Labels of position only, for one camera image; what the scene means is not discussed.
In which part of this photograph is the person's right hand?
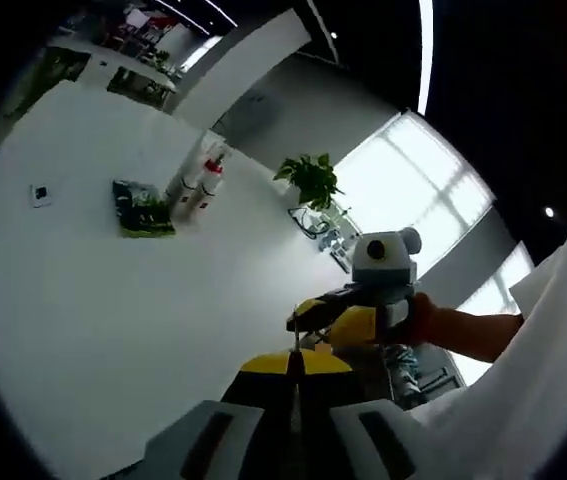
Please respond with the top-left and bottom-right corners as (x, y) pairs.
(406, 291), (447, 347)

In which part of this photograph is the black cable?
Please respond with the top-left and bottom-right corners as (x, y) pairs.
(286, 205), (333, 240)

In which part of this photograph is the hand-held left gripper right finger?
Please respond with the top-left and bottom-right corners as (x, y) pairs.
(295, 349), (427, 480)

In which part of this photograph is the small white skincare sachet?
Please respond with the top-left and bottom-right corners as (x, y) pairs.
(29, 183), (54, 210)

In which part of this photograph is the green black skincare packet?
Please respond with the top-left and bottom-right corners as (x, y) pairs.
(111, 178), (178, 240)

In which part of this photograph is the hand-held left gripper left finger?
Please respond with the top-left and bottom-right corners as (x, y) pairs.
(141, 349), (298, 480)

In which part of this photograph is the person's white shirt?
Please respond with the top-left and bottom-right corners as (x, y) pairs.
(405, 189), (567, 480)

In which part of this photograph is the potted green plant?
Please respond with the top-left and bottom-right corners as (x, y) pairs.
(271, 152), (348, 214)

